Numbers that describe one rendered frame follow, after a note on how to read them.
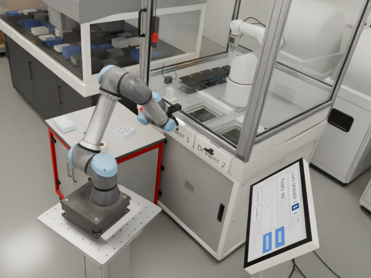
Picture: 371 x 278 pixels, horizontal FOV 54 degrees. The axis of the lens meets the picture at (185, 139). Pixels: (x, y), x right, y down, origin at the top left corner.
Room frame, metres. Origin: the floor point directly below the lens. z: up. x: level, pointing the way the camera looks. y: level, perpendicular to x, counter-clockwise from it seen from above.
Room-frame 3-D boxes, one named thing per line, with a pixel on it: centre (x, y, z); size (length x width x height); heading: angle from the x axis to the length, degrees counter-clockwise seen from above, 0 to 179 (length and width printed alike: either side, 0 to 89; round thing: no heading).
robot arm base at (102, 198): (1.33, 0.36, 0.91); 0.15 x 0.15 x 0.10
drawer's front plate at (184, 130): (2.02, 0.05, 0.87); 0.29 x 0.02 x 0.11; 47
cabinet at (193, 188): (2.33, -0.31, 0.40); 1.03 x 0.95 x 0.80; 47
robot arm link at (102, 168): (1.33, 0.37, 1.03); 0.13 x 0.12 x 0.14; 59
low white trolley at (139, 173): (2.08, 0.56, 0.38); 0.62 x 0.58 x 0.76; 47
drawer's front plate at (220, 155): (1.80, -0.18, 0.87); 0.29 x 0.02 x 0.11; 47
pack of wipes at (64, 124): (2.04, 0.83, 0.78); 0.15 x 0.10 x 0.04; 49
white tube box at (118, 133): (2.04, 0.42, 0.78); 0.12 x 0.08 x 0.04; 151
